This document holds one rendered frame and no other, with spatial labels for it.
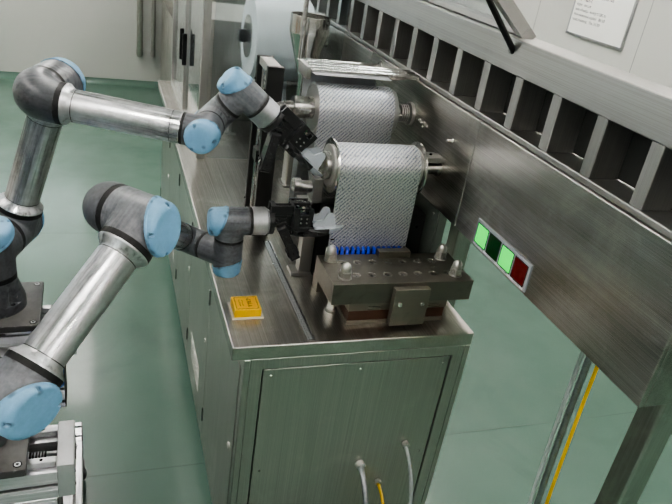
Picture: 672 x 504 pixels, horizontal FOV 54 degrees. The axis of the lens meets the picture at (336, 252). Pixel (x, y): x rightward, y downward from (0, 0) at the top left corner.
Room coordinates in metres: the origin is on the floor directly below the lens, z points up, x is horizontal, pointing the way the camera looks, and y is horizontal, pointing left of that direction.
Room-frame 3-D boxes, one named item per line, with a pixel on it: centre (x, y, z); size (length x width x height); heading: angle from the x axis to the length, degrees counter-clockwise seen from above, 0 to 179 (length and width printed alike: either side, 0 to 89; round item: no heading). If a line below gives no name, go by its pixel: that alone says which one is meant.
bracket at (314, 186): (1.71, 0.10, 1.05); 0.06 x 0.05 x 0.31; 112
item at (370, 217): (1.68, -0.09, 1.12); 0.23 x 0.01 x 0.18; 112
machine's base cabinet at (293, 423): (2.58, 0.35, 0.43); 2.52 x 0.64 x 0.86; 22
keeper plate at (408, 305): (1.50, -0.21, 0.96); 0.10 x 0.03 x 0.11; 112
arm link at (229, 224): (1.53, 0.28, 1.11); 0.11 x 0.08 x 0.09; 111
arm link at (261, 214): (1.56, 0.21, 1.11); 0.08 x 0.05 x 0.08; 21
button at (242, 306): (1.45, 0.21, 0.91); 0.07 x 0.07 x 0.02; 22
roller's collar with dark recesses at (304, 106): (1.91, 0.16, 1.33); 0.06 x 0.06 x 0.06; 22
